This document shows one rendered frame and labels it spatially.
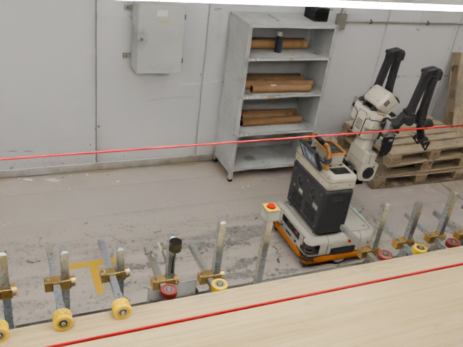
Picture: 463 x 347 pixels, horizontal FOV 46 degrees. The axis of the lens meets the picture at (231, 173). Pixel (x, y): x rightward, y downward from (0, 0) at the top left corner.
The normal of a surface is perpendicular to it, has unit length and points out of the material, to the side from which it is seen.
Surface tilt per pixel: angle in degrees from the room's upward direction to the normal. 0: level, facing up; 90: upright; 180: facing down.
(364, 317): 0
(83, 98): 90
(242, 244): 0
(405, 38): 90
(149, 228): 0
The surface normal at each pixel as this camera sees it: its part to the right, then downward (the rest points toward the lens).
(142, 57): 0.38, 0.49
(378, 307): 0.12, -0.87
